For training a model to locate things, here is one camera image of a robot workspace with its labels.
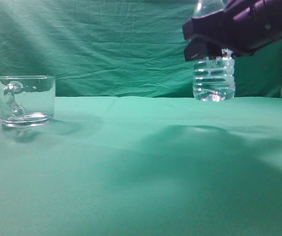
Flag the green table cloth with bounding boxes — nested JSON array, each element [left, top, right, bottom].
[[0, 97, 282, 236]]

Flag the green backdrop cloth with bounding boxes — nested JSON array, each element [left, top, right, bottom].
[[0, 0, 282, 99]]

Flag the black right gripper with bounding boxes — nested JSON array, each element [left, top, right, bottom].
[[182, 0, 282, 61]]

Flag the clear glass mug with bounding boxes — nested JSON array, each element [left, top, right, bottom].
[[0, 75, 56, 128]]

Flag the clear plastic water bottle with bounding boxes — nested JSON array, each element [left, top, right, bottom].
[[193, 0, 235, 102]]

